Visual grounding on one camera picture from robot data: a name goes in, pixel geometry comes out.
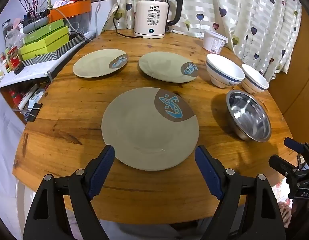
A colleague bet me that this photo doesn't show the stainless steel bowl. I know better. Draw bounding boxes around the stainless steel bowl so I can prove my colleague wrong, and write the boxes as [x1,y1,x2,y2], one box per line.
[226,90,272,142]

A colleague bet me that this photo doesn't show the small white bowl blue stripe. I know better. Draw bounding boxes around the small white bowl blue stripe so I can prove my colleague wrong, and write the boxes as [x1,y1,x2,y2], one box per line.
[241,63,269,94]

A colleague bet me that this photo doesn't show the large white bowl blue stripe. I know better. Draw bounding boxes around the large white bowl blue stripe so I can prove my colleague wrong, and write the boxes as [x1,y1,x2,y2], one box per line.
[205,54,246,88]

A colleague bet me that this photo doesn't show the grey plate blue motif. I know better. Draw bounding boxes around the grey plate blue motif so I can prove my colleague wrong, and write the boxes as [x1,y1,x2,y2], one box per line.
[101,87,199,171]

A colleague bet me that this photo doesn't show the person's right hand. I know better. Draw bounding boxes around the person's right hand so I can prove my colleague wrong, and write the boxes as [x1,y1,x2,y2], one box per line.
[278,202,292,228]

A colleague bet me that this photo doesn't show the wooden cabinet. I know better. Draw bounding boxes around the wooden cabinet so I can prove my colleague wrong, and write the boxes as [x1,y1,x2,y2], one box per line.
[269,9,309,143]

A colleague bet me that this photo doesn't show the black binder clip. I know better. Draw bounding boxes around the black binder clip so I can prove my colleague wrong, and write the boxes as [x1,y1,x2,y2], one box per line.
[13,103,43,122]

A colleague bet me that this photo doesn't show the heart pattern curtain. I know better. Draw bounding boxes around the heart pattern curtain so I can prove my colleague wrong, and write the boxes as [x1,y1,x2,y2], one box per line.
[103,0,302,81]

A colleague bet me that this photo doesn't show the white plastic tub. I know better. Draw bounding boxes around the white plastic tub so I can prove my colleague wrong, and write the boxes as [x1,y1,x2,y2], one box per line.
[202,30,228,54]

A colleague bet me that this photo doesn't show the white side shelf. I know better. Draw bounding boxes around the white side shelf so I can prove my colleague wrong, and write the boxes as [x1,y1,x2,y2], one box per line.
[0,41,85,88]

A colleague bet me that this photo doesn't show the red label jar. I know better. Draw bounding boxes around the red label jar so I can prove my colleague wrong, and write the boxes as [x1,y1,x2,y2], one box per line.
[7,46,24,75]

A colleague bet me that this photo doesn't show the lime green gift box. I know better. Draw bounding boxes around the lime green gift box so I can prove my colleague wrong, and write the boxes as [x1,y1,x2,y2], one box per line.
[19,27,69,60]

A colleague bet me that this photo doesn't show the chevron pattern tray box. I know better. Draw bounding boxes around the chevron pattern tray box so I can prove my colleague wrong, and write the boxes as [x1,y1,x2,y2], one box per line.
[22,35,84,66]

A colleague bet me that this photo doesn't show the dark green gift box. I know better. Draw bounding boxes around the dark green gift box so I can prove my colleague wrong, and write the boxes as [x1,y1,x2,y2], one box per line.
[23,19,65,44]

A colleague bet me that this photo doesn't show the grey glasses case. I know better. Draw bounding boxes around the grey glasses case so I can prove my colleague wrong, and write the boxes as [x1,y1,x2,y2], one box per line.
[23,16,49,34]

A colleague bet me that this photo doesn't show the orange lid storage box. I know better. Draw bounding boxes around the orange lid storage box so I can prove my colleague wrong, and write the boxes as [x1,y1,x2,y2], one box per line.
[48,0,92,33]

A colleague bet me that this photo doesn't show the white electric kettle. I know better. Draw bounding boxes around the white electric kettle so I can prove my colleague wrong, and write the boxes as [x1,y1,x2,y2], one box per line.
[134,0,183,38]

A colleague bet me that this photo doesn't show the black kettle power cord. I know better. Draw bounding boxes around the black kettle power cord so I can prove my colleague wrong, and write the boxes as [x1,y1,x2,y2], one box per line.
[113,3,144,39]

